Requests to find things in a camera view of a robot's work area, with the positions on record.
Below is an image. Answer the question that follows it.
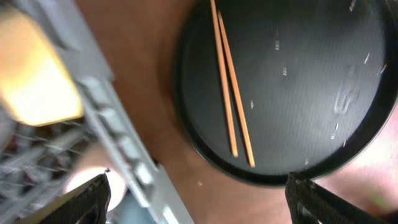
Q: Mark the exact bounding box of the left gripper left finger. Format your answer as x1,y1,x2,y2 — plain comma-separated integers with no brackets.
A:
15,172,112,224

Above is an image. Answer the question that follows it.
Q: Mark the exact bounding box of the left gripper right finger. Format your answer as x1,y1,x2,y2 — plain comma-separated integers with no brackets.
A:
285,172,383,224

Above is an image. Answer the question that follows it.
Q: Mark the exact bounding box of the pink cup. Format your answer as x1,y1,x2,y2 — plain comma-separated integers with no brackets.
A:
63,166,127,212

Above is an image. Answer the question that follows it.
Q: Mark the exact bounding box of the light blue cup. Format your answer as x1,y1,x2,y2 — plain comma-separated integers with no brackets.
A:
106,193,155,224

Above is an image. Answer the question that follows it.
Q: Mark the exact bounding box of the wooden chopstick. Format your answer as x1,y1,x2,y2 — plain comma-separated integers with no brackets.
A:
210,0,238,157
218,10,256,168

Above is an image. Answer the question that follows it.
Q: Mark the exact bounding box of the yellow bowl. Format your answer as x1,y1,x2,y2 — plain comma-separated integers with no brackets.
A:
1,6,84,126

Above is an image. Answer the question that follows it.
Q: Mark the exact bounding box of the grey dishwasher rack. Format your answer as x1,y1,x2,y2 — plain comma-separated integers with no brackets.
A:
1,1,192,223

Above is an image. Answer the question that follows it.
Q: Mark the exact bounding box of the round black tray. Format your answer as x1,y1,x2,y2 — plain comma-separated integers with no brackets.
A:
174,0,397,186

